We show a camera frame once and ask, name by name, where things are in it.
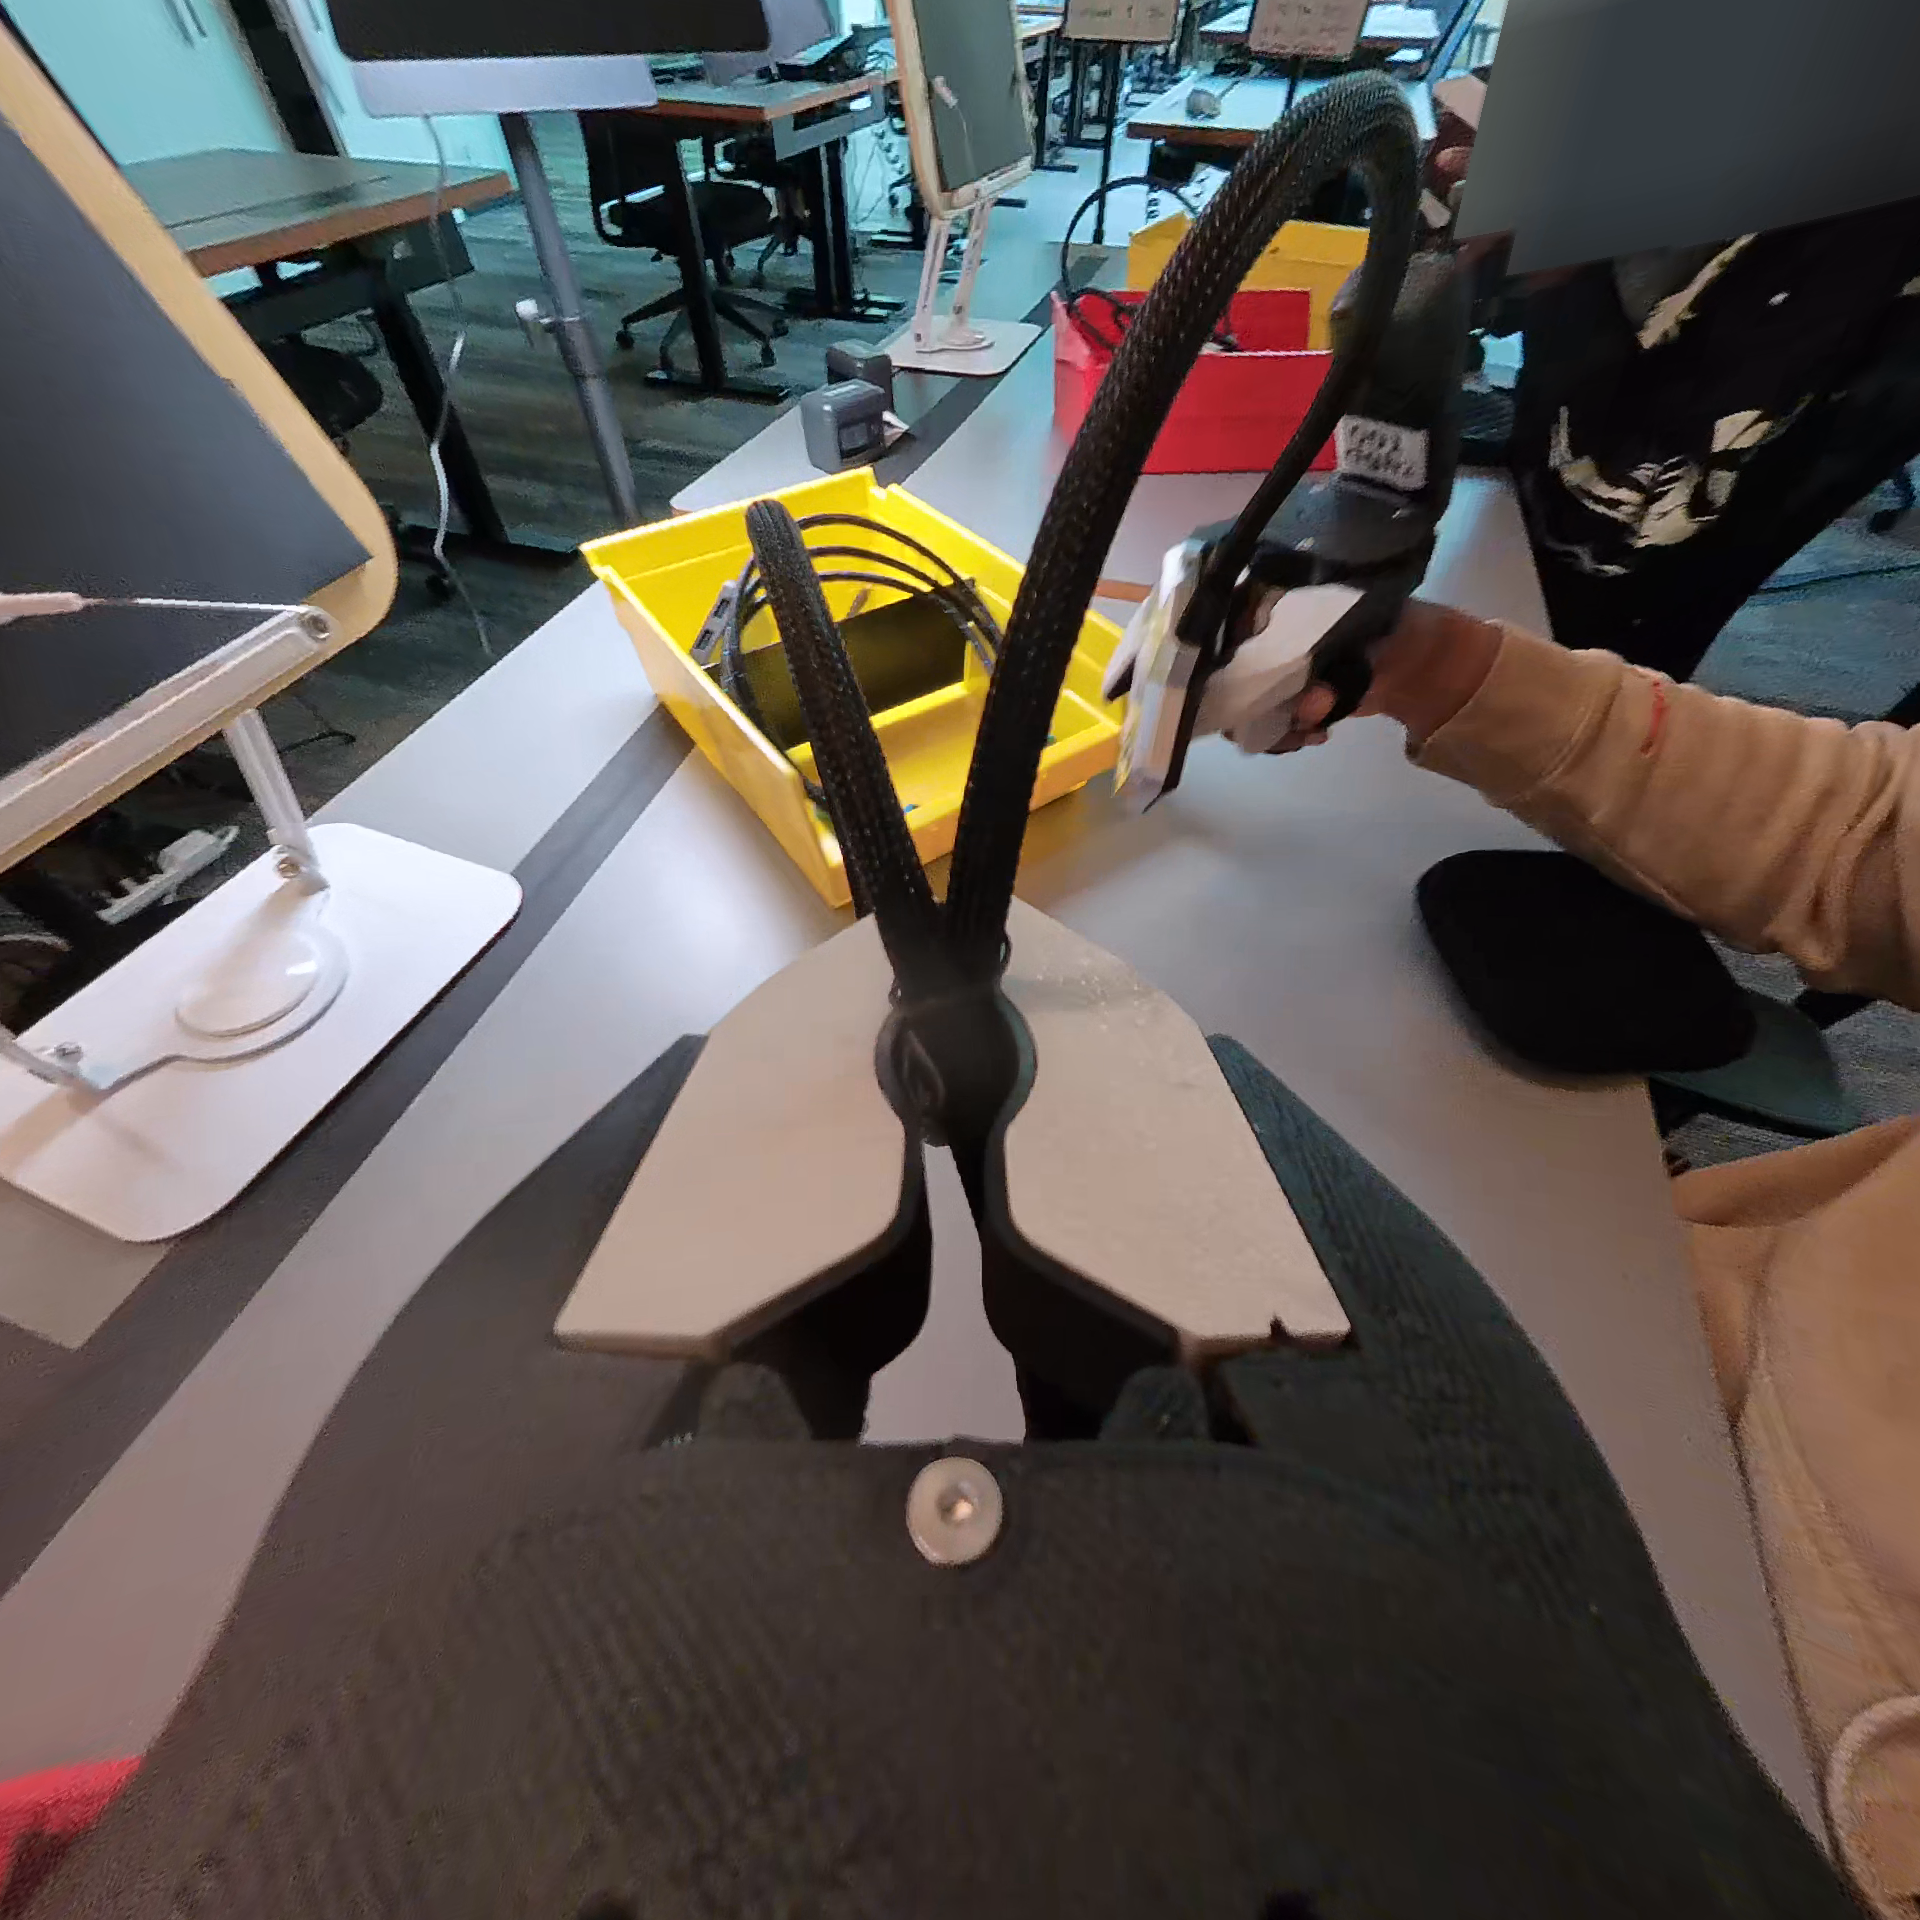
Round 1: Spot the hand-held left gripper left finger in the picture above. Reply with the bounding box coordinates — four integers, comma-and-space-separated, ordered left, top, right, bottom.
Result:
556, 915, 924, 1358

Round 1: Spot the person's right forearm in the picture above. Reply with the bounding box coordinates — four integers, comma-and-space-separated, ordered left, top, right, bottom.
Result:
1410, 613, 1920, 1005

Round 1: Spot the person's beige hoodie torso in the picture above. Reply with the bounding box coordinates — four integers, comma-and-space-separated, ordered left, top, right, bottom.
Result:
1672, 1117, 1920, 1920

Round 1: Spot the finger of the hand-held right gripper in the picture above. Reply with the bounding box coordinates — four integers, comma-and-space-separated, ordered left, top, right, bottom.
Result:
1187, 578, 1372, 790
1100, 535, 1226, 818

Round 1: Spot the thick black braided HDMI cable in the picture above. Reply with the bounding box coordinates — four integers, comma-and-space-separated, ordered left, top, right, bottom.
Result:
741, 70, 1426, 1158

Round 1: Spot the black divider plate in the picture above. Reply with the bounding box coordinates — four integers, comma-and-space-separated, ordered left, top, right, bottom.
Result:
741, 602, 976, 722

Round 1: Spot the small grey device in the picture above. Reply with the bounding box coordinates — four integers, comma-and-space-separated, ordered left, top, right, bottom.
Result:
799, 376, 904, 470

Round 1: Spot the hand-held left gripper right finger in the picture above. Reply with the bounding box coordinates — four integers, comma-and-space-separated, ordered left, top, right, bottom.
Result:
982, 900, 1353, 1370

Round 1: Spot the black monitor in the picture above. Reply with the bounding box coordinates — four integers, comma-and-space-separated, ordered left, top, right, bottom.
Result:
324, 0, 775, 119

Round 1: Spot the person's right hand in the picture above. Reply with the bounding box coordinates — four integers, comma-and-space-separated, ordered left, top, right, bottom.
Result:
1267, 602, 1504, 757

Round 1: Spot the dark desk with wooden edge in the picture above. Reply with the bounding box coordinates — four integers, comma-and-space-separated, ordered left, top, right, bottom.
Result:
128, 150, 519, 560

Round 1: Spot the white board stand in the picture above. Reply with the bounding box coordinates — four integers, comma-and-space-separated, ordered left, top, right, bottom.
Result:
881, 198, 1050, 376
0, 602, 525, 1249

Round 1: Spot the black office chair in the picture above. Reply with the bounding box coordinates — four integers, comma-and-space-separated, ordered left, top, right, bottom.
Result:
580, 113, 792, 398

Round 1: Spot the grey monitor pole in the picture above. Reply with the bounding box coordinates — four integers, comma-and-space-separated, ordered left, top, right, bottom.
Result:
501, 113, 650, 528

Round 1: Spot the black chair armrest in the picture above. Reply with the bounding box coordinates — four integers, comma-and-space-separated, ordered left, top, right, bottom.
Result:
1415, 846, 1863, 1143

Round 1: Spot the white power strip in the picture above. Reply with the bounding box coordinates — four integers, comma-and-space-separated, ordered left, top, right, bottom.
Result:
91, 827, 241, 926

